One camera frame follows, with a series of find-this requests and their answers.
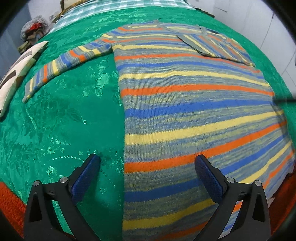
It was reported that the green floral bedspread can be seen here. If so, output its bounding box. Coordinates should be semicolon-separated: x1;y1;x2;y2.
1;6;295;240

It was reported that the teal checked bed sheet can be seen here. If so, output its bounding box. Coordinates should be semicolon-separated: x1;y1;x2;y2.
50;0;194;33

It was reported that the white wardrobe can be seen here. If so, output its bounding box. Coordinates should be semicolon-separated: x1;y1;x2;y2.
188;0;295;95

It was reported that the striped knit sweater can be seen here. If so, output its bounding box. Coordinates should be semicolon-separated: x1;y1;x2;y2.
23;20;295;240

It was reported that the pile of clothes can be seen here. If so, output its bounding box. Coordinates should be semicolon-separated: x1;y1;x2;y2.
18;15;51;54

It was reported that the cream pillow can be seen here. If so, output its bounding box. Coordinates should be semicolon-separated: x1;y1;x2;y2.
60;0;89;11

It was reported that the orange fleece blanket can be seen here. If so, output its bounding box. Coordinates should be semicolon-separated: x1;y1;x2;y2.
0;181;26;237

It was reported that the blue curtain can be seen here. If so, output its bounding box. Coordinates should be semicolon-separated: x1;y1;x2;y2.
1;4;31;78

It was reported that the patterned cream cushion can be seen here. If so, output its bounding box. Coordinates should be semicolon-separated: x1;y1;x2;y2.
0;41;48;118

